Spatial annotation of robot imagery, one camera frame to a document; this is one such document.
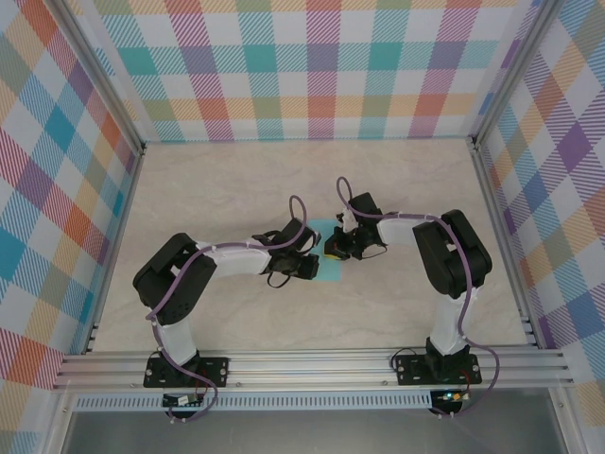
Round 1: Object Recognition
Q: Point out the aluminium frame post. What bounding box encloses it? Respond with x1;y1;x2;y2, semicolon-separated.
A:
470;0;566;148
46;0;147;155

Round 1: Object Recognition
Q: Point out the purple cable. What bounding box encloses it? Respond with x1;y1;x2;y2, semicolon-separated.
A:
335;176;501;420
145;194;313;423

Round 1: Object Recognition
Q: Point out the wide aluminium base rail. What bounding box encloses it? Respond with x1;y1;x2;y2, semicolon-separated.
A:
51;347;576;392

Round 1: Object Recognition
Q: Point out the perforated metal cable tray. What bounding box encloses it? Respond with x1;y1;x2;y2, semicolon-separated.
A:
73;394;434;411

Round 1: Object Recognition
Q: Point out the aluminium frame rail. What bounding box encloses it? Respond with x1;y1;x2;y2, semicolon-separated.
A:
469;135;541;350
82;141;147;356

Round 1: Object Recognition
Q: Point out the teal paper sheet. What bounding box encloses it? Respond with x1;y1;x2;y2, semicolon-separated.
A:
306;218;344;284

